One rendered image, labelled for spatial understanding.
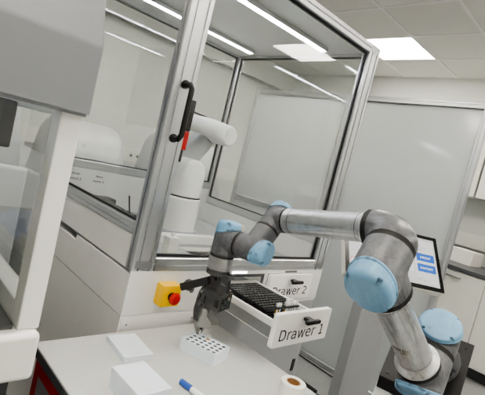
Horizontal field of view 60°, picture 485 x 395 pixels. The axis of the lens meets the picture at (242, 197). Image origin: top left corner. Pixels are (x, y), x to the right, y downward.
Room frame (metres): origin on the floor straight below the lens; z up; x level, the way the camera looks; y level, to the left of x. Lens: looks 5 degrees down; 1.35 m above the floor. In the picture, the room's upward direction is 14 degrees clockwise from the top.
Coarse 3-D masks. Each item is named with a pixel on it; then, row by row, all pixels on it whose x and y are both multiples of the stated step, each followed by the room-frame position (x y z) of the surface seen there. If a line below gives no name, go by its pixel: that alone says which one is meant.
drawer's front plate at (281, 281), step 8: (272, 280) 1.69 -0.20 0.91; (280, 280) 1.72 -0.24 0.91; (288, 280) 1.77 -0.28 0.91; (304, 280) 1.84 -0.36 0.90; (272, 288) 1.70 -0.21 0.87; (280, 288) 1.73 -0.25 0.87; (288, 288) 1.78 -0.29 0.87; (296, 288) 1.82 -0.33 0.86; (304, 288) 1.86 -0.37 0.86; (288, 296) 1.79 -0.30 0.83; (296, 296) 1.83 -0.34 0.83; (304, 296) 1.87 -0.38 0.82
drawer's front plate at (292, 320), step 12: (288, 312) 1.28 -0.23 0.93; (300, 312) 1.31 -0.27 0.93; (312, 312) 1.35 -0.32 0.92; (324, 312) 1.41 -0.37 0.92; (276, 324) 1.23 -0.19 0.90; (288, 324) 1.28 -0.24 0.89; (300, 324) 1.32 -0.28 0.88; (324, 324) 1.42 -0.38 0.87; (276, 336) 1.24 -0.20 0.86; (288, 336) 1.29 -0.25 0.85; (300, 336) 1.33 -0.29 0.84; (312, 336) 1.38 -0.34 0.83
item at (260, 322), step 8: (248, 280) 1.65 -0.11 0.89; (232, 296) 1.41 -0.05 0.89; (232, 304) 1.40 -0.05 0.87; (240, 304) 1.38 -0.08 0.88; (248, 304) 1.36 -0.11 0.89; (232, 312) 1.39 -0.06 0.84; (240, 312) 1.37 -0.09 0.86; (248, 312) 1.34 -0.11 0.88; (256, 312) 1.32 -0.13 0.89; (240, 320) 1.36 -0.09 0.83; (248, 320) 1.33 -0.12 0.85; (256, 320) 1.31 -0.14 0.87; (264, 320) 1.29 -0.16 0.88; (272, 320) 1.27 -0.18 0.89; (256, 328) 1.31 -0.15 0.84; (264, 328) 1.28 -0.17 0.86
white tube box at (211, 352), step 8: (184, 336) 1.22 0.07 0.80; (192, 336) 1.24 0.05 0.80; (200, 336) 1.25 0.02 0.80; (184, 344) 1.20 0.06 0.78; (192, 344) 1.19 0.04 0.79; (200, 344) 1.20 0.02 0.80; (208, 344) 1.21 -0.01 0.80; (216, 344) 1.24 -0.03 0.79; (224, 344) 1.23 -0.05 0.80; (192, 352) 1.19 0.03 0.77; (200, 352) 1.18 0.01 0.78; (208, 352) 1.16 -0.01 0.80; (216, 352) 1.18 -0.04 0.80; (224, 352) 1.20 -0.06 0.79; (200, 360) 1.17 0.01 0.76; (208, 360) 1.16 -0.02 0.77; (216, 360) 1.17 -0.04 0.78
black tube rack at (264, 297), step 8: (232, 288) 1.48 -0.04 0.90; (240, 288) 1.50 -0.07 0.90; (248, 288) 1.52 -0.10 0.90; (256, 288) 1.54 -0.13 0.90; (264, 288) 1.57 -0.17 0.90; (240, 296) 1.49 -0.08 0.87; (248, 296) 1.43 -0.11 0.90; (256, 296) 1.45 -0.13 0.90; (264, 296) 1.47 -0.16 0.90; (272, 296) 1.49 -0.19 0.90; (280, 296) 1.52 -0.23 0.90; (256, 304) 1.38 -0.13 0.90; (264, 304) 1.38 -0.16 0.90; (272, 304) 1.41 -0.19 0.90; (264, 312) 1.36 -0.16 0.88; (272, 312) 1.41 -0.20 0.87
